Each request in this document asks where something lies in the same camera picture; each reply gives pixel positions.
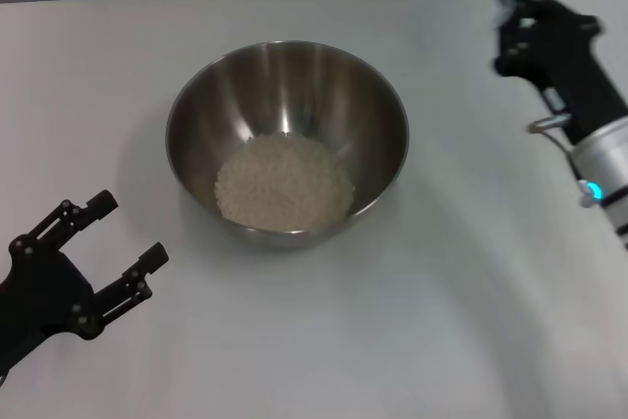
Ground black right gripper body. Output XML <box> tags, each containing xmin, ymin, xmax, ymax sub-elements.
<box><xmin>518</xmin><ymin>0</ymin><xmax>628</xmax><ymax>146</ymax></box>

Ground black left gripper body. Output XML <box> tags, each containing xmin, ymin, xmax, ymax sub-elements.
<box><xmin>0</xmin><ymin>236</ymin><xmax>102</xmax><ymax>377</ymax></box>

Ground white rice grains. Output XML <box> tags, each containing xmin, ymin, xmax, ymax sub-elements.
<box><xmin>214</xmin><ymin>132</ymin><xmax>356</xmax><ymax>233</ymax></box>

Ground stainless steel mixing bowl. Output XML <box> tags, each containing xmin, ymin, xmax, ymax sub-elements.
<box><xmin>165</xmin><ymin>39</ymin><xmax>411</xmax><ymax>251</ymax></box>

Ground right arm silver cable connector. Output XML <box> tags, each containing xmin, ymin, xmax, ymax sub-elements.
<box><xmin>527</xmin><ymin>113</ymin><xmax>573</xmax><ymax>146</ymax></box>

